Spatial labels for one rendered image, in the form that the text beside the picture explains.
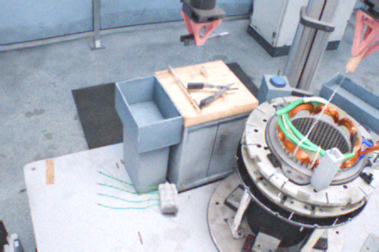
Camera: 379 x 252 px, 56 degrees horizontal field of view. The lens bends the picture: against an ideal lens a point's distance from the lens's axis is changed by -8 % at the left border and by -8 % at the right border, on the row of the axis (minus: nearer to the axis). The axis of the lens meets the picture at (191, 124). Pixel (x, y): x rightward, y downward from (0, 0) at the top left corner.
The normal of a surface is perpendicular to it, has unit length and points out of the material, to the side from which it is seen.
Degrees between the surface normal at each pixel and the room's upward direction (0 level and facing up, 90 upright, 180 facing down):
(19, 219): 0
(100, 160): 0
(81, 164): 0
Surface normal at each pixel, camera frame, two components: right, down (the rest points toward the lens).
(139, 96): 0.44, 0.65
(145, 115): 0.12, -0.73
